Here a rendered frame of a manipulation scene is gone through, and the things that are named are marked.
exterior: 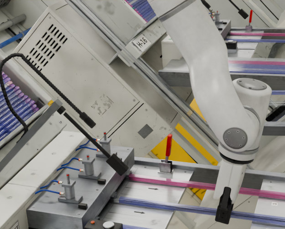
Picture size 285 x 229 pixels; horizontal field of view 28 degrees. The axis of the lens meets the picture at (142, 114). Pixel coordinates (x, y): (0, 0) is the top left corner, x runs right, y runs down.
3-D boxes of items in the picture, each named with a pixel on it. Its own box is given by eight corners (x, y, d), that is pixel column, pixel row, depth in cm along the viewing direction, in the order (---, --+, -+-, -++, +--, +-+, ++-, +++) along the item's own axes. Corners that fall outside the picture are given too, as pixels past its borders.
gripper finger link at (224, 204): (229, 171, 122) (229, 179, 127) (220, 205, 119) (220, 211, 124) (234, 172, 122) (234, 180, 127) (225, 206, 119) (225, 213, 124)
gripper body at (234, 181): (224, 135, 127) (216, 177, 132) (216, 156, 118) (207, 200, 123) (258, 143, 125) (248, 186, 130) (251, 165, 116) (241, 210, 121)
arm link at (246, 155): (224, 127, 126) (222, 139, 127) (216, 144, 118) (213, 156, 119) (262, 136, 124) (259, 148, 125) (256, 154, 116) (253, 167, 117)
